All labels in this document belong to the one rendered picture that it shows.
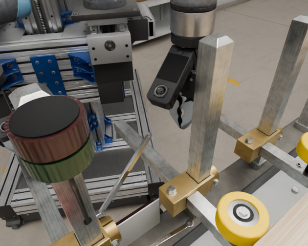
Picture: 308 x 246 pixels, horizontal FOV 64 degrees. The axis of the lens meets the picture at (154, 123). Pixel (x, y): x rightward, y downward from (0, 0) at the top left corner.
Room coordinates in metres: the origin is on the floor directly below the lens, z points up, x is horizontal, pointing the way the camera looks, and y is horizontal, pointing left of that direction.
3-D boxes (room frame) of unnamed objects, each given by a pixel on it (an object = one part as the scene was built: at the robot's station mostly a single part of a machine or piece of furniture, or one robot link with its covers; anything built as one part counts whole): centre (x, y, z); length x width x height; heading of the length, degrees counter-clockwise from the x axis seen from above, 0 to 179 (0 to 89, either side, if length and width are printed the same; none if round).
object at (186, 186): (0.33, -0.07, 0.81); 0.14 x 0.06 x 0.05; 125
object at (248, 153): (0.47, -0.28, 0.81); 0.14 x 0.06 x 0.05; 125
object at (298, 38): (0.48, -0.30, 0.88); 0.04 x 0.04 x 0.48; 35
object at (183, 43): (0.44, -0.08, 1.05); 0.09 x 0.08 x 0.12; 146
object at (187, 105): (0.43, -0.09, 0.95); 0.06 x 0.03 x 0.09; 146
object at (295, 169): (0.51, -0.23, 0.80); 0.44 x 0.03 x 0.04; 35
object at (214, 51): (0.34, -0.09, 0.90); 0.04 x 0.04 x 0.48; 35
